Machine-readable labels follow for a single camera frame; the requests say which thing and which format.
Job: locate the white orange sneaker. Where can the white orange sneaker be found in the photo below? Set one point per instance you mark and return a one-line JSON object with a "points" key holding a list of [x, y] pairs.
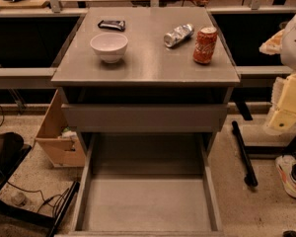
{"points": [[284, 166]]}

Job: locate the black metal leg bar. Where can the black metal leg bar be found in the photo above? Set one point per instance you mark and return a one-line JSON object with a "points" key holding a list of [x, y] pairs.
{"points": [[250, 178]]}

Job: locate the cardboard box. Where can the cardboard box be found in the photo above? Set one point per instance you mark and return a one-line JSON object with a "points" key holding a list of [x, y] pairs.
{"points": [[61, 150]]}

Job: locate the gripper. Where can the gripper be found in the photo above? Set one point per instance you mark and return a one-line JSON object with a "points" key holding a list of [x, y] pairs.
{"points": [[294, 44]]}

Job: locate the black snack bar wrapper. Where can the black snack bar wrapper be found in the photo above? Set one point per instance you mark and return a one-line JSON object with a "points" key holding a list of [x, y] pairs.
{"points": [[112, 25]]}

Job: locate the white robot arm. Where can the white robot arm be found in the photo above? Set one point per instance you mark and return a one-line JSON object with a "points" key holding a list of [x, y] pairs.
{"points": [[288, 52]]}

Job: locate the crushed silver blue can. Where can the crushed silver blue can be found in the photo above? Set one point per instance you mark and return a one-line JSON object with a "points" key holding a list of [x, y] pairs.
{"points": [[178, 34]]}

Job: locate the white ceramic bowl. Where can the white ceramic bowl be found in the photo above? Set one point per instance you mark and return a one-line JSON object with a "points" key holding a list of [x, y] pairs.
{"points": [[109, 47]]}

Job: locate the red coke can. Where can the red coke can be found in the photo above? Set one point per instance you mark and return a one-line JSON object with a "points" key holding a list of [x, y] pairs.
{"points": [[205, 44]]}

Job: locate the closed grey top drawer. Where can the closed grey top drawer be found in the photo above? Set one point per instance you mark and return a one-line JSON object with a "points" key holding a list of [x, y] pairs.
{"points": [[145, 118]]}

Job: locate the open grey middle drawer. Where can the open grey middle drawer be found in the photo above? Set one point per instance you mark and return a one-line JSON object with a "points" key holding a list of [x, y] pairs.
{"points": [[146, 185]]}

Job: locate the black frame stand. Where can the black frame stand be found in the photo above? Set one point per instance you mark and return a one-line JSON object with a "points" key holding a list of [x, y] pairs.
{"points": [[51, 211]]}

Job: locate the grey drawer cabinet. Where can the grey drawer cabinet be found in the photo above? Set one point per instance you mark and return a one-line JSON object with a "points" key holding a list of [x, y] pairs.
{"points": [[149, 73]]}

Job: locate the dark brown bag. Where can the dark brown bag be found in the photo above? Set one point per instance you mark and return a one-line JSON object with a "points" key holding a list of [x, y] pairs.
{"points": [[10, 150]]}

